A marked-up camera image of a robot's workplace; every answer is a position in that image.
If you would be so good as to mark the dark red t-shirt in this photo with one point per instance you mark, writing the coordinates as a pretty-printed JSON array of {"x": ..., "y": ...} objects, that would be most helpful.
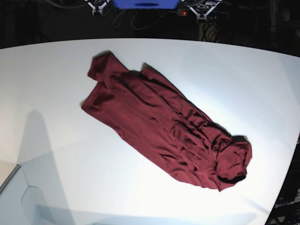
[{"x": 149, "y": 113}]

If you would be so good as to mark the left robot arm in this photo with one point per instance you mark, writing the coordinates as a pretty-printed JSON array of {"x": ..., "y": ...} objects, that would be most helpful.
[{"x": 201, "y": 8}]

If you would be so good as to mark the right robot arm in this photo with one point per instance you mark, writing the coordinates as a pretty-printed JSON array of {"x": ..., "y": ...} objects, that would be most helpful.
[{"x": 100, "y": 7}]

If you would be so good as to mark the black power strip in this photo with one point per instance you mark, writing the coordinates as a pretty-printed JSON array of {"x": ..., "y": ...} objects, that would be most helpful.
[{"x": 185, "y": 12}]

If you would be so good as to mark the blue box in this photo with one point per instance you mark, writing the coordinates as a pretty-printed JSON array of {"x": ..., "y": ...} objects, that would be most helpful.
[{"x": 146, "y": 4}]

